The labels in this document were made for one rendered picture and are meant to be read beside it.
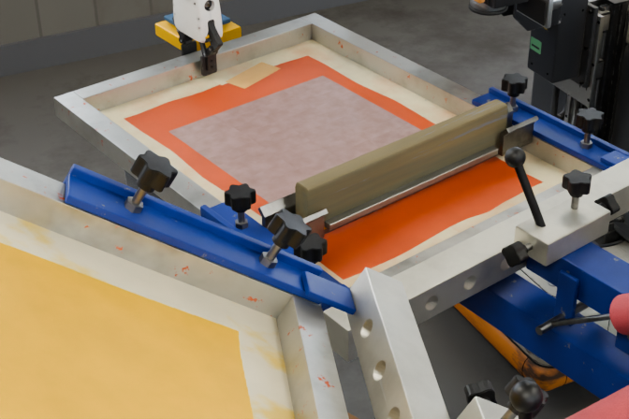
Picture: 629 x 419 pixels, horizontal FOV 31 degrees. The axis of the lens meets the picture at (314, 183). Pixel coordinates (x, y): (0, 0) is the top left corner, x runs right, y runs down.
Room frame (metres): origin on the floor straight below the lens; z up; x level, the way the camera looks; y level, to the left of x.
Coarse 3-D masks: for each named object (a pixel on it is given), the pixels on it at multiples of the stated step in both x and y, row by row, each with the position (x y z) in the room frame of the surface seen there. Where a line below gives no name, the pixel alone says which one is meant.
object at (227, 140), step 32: (192, 96) 1.85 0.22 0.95; (224, 96) 1.85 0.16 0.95; (160, 128) 1.73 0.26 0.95; (192, 128) 1.73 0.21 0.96; (224, 128) 1.73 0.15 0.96; (256, 128) 1.73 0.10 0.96; (288, 128) 1.72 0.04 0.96; (192, 160) 1.62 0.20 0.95; (224, 160) 1.62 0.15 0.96; (256, 160) 1.62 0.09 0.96; (288, 160) 1.62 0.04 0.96; (320, 160) 1.62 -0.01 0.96; (256, 192) 1.52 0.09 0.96; (288, 192) 1.52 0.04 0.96; (352, 224) 1.42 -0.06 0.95; (384, 224) 1.42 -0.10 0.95; (416, 224) 1.42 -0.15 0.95; (352, 256) 1.34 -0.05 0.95; (384, 256) 1.34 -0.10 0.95
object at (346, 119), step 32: (288, 64) 1.98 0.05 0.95; (320, 64) 1.98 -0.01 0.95; (256, 96) 1.84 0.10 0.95; (288, 96) 1.84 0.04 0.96; (320, 96) 1.84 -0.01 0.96; (352, 96) 1.84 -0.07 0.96; (384, 96) 1.84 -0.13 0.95; (320, 128) 1.72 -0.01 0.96; (352, 128) 1.72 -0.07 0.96; (384, 128) 1.72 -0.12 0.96; (416, 128) 1.72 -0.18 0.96; (448, 192) 1.51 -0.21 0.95; (480, 192) 1.51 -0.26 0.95; (512, 192) 1.51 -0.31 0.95; (448, 224) 1.42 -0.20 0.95
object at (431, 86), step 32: (256, 32) 2.05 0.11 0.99; (288, 32) 2.05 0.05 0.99; (320, 32) 2.07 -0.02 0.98; (352, 32) 2.05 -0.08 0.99; (160, 64) 1.91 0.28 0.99; (192, 64) 1.92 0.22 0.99; (224, 64) 1.96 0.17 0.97; (384, 64) 1.92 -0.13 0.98; (416, 64) 1.90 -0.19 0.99; (64, 96) 1.79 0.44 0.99; (96, 96) 1.79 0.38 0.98; (128, 96) 1.83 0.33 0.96; (448, 96) 1.78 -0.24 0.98; (96, 128) 1.67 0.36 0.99; (128, 160) 1.58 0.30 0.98; (544, 160) 1.61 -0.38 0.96; (576, 160) 1.56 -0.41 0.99; (192, 192) 1.47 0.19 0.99; (544, 192) 1.46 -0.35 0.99; (480, 224) 1.37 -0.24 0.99; (416, 256) 1.29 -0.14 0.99
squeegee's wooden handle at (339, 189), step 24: (456, 120) 1.56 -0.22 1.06; (480, 120) 1.57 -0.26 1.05; (504, 120) 1.60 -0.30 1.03; (408, 144) 1.48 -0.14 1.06; (432, 144) 1.51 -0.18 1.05; (456, 144) 1.54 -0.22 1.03; (480, 144) 1.57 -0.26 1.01; (336, 168) 1.41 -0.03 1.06; (360, 168) 1.42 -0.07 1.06; (384, 168) 1.45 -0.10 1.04; (408, 168) 1.48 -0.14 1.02; (432, 168) 1.51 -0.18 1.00; (312, 192) 1.36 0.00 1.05; (336, 192) 1.39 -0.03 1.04; (360, 192) 1.42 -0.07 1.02; (384, 192) 1.45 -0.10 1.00
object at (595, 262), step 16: (576, 256) 1.22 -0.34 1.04; (592, 256) 1.22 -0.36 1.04; (608, 256) 1.22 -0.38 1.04; (544, 272) 1.23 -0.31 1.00; (576, 272) 1.19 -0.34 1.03; (592, 272) 1.18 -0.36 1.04; (608, 272) 1.18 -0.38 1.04; (624, 272) 1.18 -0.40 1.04; (592, 288) 1.17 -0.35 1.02; (608, 288) 1.15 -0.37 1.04; (624, 288) 1.15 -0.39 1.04; (592, 304) 1.17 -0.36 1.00; (608, 304) 1.15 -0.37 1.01
